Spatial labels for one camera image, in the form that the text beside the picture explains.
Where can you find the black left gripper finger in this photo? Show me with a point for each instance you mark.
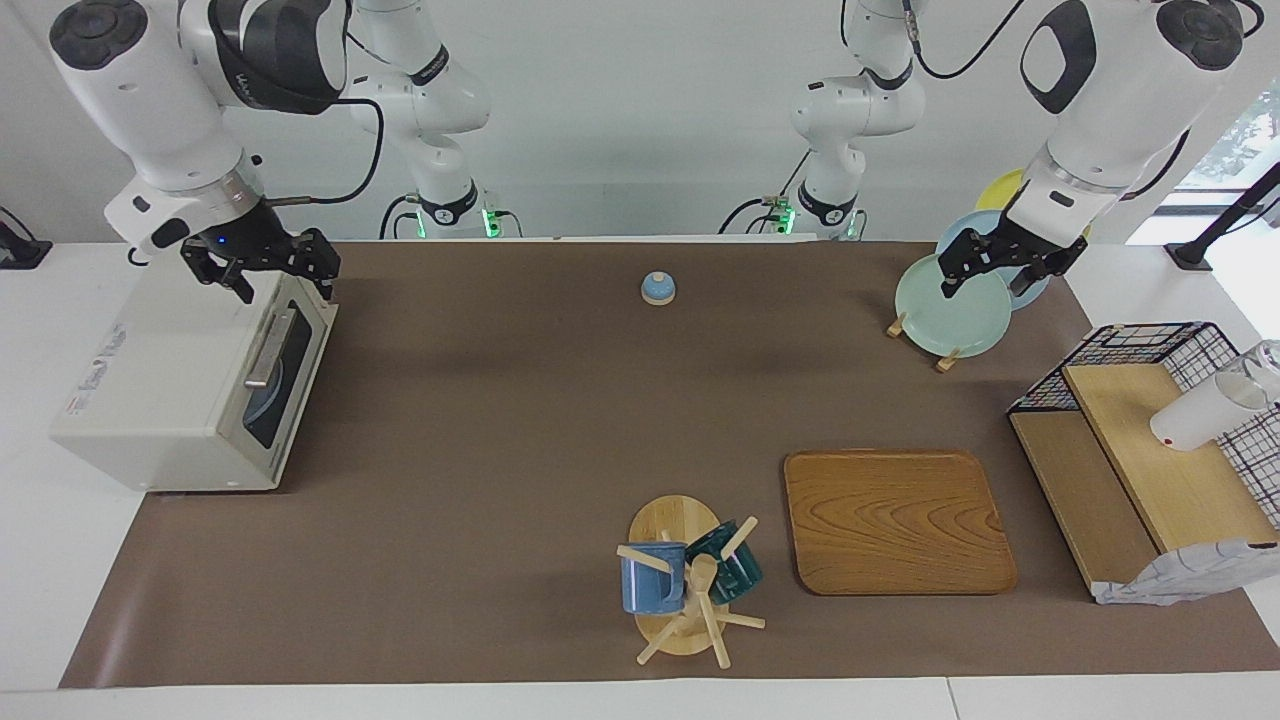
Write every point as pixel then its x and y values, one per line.
pixel 1040 275
pixel 960 255

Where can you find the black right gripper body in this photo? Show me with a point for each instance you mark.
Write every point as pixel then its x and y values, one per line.
pixel 245 240

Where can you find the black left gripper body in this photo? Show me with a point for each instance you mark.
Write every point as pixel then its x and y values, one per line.
pixel 1025 245

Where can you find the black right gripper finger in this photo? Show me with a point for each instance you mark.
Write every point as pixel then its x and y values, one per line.
pixel 318 258
pixel 220 272

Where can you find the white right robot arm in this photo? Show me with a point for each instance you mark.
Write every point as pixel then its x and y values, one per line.
pixel 150 100

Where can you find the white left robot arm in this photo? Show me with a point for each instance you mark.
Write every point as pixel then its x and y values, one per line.
pixel 1120 100

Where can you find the white toaster oven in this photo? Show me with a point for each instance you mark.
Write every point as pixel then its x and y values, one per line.
pixel 150 400

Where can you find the large light blue plate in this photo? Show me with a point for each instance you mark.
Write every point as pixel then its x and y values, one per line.
pixel 960 232

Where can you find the yellow plate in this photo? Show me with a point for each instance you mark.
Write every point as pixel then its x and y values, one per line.
pixel 1000 190

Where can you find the pale green plate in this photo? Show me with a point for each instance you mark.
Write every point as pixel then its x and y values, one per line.
pixel 950 320

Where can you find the wooden plate rack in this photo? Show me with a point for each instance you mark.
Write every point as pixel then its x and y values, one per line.
pixel 948 362

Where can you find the black table clamp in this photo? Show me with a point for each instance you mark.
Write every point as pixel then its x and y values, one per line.
pixel 22 250

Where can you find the white plastic cup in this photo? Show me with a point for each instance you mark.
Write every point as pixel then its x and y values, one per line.
pixel 1195 420

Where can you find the brown table mat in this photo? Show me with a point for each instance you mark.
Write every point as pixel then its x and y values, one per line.
pixel 500 400

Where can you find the clear glass cup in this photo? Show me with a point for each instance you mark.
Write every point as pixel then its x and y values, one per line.
pixel 1262 365

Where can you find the wooden stepped shelf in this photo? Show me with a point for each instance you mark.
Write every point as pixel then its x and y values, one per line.
pixel 1180 480

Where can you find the wooden serving tray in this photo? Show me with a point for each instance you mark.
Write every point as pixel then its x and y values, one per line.
pixel 895 520

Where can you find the small blue call bell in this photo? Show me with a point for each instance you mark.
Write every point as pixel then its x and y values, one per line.
pixel 658 290

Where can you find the white patterned cloth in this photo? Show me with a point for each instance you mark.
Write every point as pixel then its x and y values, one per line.
pixel 1170 580

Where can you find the dark green enamel mug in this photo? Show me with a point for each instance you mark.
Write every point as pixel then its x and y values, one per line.
pixel 735 570

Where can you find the wooden mug tree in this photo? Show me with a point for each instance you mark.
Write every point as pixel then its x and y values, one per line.
pixel 670 520

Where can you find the blue enamel mug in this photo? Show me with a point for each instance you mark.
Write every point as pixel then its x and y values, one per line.
pixel 650 585

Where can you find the black camera stand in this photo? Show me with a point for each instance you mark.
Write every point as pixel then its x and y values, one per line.
pixel 1235 212

